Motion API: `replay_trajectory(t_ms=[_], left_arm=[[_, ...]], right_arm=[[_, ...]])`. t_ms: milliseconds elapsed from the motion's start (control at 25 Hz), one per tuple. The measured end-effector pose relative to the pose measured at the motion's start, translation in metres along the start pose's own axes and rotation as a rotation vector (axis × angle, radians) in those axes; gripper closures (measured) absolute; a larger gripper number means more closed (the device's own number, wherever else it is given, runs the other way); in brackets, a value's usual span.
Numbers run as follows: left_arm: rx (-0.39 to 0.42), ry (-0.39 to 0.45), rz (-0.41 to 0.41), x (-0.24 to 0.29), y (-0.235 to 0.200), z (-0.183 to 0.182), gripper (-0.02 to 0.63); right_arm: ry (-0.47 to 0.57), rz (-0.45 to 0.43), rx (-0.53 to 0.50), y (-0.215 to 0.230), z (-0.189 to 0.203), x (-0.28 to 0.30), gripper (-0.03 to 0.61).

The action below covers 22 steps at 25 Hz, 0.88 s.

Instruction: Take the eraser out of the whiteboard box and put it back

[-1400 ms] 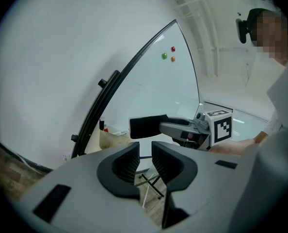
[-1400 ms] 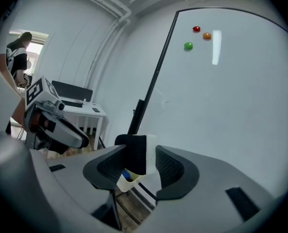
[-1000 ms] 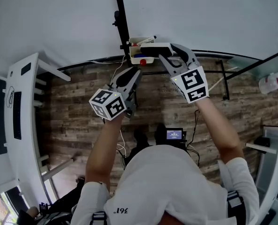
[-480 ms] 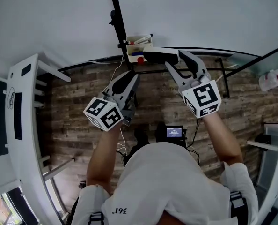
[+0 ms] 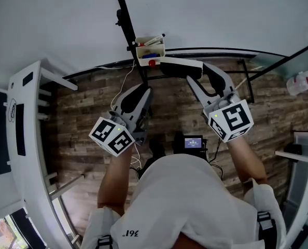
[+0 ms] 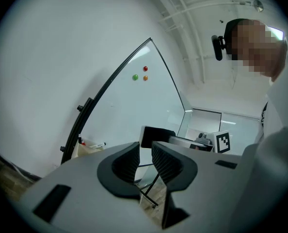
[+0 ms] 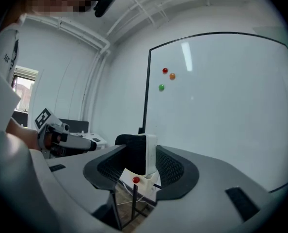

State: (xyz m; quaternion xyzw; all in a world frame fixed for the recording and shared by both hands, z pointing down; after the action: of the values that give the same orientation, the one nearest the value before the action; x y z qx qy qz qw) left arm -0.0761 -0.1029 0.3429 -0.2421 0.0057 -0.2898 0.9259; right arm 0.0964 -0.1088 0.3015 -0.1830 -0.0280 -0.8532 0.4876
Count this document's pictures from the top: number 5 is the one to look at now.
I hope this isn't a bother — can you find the frosted glass panel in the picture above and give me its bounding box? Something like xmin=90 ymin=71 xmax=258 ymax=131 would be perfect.
xmin=249 ymin=37 xmax=308 ymax=80

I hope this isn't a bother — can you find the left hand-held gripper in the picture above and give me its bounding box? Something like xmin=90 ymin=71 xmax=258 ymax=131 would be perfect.
xmin=88 ymin=84 xmax=153 ymax=157

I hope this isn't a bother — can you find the coiled thin black cable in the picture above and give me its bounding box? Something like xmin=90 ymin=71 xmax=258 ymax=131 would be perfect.
xmin=8 ymin=98 xmax=17 ymax=123

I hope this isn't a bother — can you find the black rounded object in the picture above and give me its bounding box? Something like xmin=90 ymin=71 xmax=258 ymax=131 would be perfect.
xmin=283 ymin=143 xmax=303 ymax=156

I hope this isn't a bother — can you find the clear plastic bottle red label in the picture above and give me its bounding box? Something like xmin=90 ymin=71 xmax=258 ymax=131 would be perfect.
xmin=286 ymin=71 xmax=308 ymax=96

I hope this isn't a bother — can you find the person's left forearm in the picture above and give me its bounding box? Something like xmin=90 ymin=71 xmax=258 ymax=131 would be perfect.
xmin=97 ymin=145 xmax=134 ymax=216

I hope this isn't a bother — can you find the person's left black shoe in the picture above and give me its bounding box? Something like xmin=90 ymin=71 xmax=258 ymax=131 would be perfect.
xmin=148 ymin=139 xmax=166 ymax=158

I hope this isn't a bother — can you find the white tray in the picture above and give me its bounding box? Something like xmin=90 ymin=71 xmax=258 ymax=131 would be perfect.
xmin=135 ymin=36 xmax=166 ymax=67

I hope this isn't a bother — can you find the white marker pen black cap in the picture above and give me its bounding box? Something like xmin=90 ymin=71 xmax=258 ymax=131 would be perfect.
xmin=143 ymin=33 xmax=166 ymax=46

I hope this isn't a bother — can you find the person's right forearm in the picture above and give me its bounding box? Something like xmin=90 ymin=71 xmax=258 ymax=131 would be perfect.
xmin=226 ymin=133 xmax=269 ymax=185

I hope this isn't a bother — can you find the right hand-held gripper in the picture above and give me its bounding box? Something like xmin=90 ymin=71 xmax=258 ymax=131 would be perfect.
xmin=187 ymin=62 xmax=255 ymax=143

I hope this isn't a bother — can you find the black flat device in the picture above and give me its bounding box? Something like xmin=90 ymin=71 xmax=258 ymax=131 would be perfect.
xmin=293 ymin=224 xmax=308 ymax=249

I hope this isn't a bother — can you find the small black screen device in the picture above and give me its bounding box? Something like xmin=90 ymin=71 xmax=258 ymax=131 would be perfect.
xmin=181 ymin=135 xmax=208 ymax=153

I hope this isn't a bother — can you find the person's right black shoe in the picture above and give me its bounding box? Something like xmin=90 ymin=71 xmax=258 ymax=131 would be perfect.
xmin=173 ymin=132 xmax=186 ymax=154

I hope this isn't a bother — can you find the black harness strap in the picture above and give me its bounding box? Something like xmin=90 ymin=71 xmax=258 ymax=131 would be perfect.
xmin=97 ymin=234 xmax=113 ymax=249
xmin=257 ymin=211 xmax=278 ymax=249

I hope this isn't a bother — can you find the white stick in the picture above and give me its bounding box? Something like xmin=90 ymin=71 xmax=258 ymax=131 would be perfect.
xmin=234 ymin=66 xmax=263 ymax=91

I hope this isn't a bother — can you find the black framed window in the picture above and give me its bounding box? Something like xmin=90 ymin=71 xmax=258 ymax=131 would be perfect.
xmin=0 ymin=207 xmax=48 ymax=249

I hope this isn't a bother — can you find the thin white cable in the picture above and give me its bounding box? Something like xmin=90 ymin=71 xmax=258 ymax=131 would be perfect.
xmin=130 ymin=143 xmax=142 ymax=170

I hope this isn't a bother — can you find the small black flat pad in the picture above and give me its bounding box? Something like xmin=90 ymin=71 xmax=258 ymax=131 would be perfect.
xmin=22 ymin=71 xmax=34 ymax=87

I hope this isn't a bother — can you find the person's black shoe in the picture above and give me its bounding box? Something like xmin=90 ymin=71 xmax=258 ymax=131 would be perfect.
xmin=173 ymin=132 xmax=186 ymax=154
xmin=148 ymin=139 xmax=166 ymax=158

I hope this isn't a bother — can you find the person's white t-shirt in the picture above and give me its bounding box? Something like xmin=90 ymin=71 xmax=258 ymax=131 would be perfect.
xmin=81 ymin=156 xmax=287 ymax=249

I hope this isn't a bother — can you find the black keyboard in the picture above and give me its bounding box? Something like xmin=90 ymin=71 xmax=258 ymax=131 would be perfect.
xmin=15 ymin=103 xmax=26 ymax=157

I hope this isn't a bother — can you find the long white floor cable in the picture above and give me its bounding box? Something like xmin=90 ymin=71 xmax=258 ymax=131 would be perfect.
xmin=96 ymin=60 xmax=136 ymax=111

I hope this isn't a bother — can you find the white table frame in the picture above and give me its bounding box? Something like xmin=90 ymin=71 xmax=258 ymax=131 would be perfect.
xmin=274 ymin=131 xmax=308 ymax=249

